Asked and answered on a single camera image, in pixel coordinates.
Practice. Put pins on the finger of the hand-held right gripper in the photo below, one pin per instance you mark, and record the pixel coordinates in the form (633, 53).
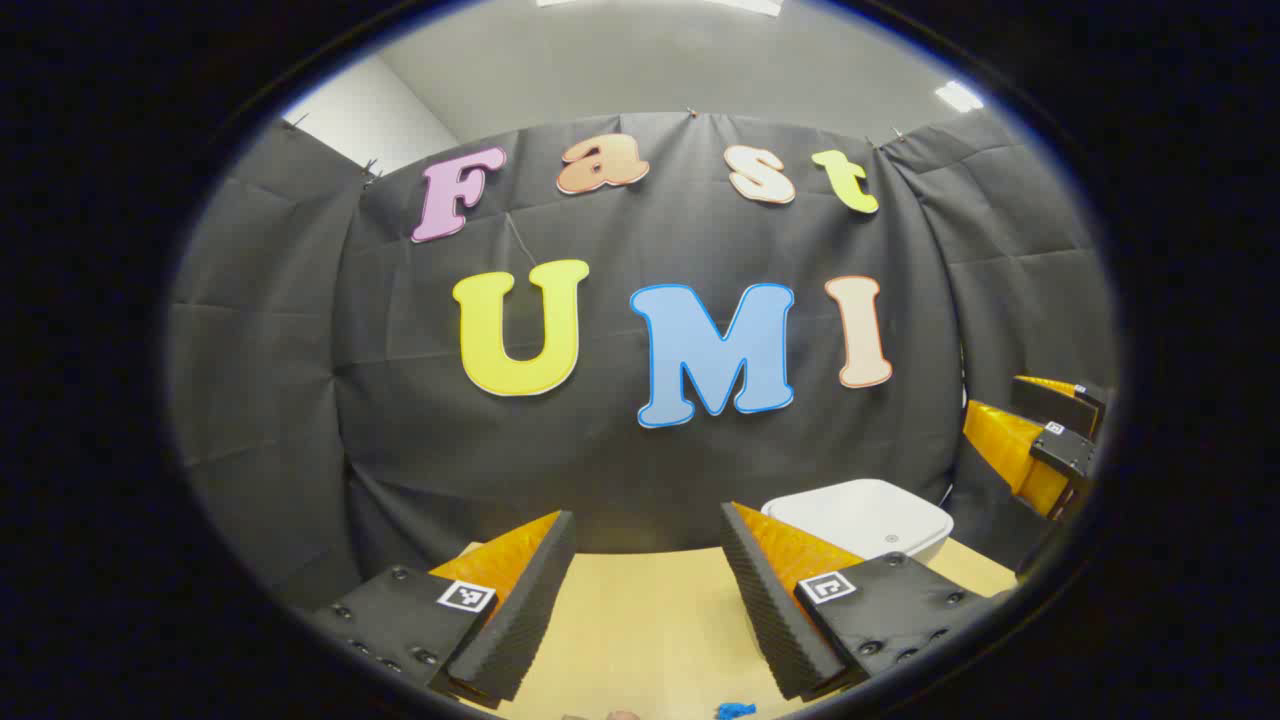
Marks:
(1060, 405)
(1005, 445)

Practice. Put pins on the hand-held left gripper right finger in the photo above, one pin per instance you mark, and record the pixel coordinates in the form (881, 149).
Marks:
(770, 610)

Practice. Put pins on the wooden desktop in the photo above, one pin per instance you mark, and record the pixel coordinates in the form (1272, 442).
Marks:
(640, 630)

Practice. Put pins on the ceiling light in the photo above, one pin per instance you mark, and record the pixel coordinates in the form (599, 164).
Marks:
(745, 5)
(958, 96)

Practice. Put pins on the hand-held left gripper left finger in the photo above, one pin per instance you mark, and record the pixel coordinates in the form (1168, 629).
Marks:
(530, 610)

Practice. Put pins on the white desktop garbage bin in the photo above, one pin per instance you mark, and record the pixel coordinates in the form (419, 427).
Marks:
(860, 515)

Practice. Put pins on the blue paper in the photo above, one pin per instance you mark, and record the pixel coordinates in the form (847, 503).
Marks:
(735, 711)

